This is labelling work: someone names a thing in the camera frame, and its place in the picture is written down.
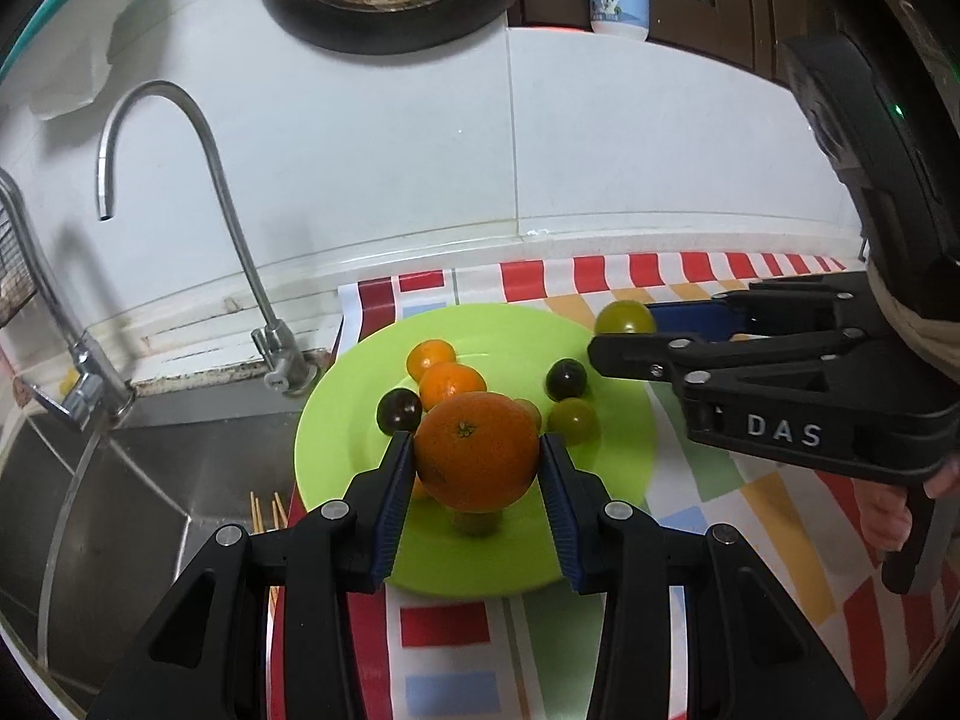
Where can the stainless steel sink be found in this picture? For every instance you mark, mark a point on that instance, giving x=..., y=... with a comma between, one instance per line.
x=150, y=510

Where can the white crumpled cloth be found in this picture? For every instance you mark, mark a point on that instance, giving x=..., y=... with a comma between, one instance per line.
x=75, y=60

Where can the big deep orange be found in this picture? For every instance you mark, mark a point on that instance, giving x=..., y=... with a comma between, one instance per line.
x=476, y=450

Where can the steel sink mixer tap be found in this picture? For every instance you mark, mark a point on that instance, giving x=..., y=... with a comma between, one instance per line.
x=82, y=375

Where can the dark wooden cabinet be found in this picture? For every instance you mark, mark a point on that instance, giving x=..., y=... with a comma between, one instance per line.
x=720, y=15

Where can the colourful checked tablecloth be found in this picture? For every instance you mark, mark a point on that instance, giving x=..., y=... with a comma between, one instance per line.
x=450, y=622

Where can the wooden chopstick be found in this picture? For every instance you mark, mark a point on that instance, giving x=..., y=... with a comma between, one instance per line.
x=279, y=510
x=257, y=514

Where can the green round lime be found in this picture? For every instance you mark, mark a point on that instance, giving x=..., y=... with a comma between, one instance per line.
x=625, y=317

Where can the small orange with stem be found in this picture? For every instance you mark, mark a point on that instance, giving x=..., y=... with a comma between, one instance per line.
x=431, y=356

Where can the curved steel faucet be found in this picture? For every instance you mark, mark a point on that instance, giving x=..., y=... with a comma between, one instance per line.
x=225, y=195

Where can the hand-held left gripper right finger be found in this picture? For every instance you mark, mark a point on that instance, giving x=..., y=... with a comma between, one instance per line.
x=559, y=502

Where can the green round plate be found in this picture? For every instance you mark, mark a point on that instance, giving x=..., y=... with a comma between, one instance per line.
x=337, y=450

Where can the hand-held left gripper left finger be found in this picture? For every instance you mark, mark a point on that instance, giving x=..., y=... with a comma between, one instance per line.
x=396, y=495

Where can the green round tomato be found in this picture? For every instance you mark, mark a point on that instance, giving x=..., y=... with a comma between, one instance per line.
x=574, y=420

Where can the person's right hand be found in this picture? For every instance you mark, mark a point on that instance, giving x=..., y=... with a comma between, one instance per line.
x=885, y=514

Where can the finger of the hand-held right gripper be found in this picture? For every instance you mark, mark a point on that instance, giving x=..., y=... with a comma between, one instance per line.
x=690, y=319
x=637, y=356

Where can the dark purple plum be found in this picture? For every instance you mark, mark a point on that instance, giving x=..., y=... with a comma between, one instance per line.
x=565, y=379
x=397, y=410

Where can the medium orange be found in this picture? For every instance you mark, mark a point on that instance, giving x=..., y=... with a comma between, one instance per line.
x=450, y=384

